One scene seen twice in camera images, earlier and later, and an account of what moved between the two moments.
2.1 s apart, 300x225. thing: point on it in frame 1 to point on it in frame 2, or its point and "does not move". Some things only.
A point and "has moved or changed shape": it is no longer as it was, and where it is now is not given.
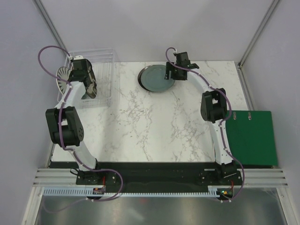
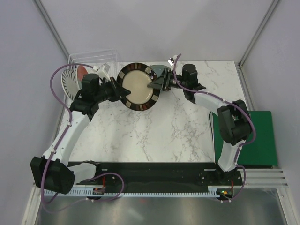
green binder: x=251 y=138 does not move
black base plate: x=161 y=175 does not move
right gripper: x=170 y=67 to x=166 y=75
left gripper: x=88 y=75 to x=117 y=91
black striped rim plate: x=92 y=91 has moved or changed shape
